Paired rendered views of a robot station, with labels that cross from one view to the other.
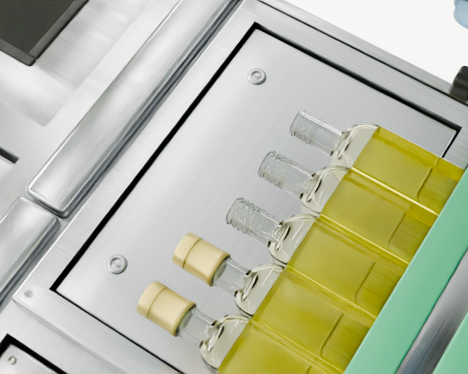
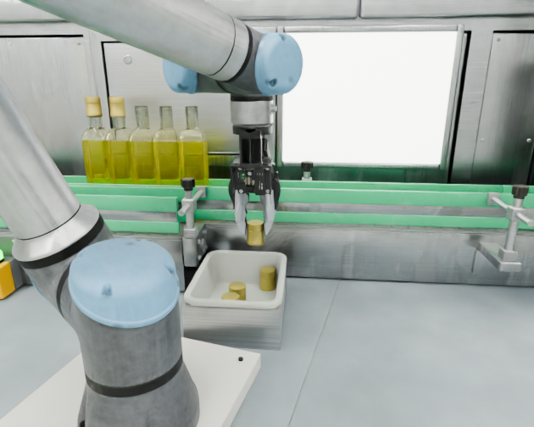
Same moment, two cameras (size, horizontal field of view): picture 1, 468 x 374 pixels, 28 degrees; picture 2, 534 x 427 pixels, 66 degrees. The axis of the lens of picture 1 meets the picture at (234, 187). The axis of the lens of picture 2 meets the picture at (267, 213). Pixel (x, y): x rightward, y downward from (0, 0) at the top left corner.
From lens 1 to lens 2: 74 cm
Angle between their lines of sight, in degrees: 42
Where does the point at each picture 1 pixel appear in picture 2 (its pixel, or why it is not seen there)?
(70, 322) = (96, 59)
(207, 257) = (114, 111)
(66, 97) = not seen: outside the picture
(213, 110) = not seen: hidden behind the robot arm
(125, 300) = (118, 73)
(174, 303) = (91, 110)
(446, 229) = (136, 201)
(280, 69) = not seen: hidden behind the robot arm
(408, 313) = (102, 204)
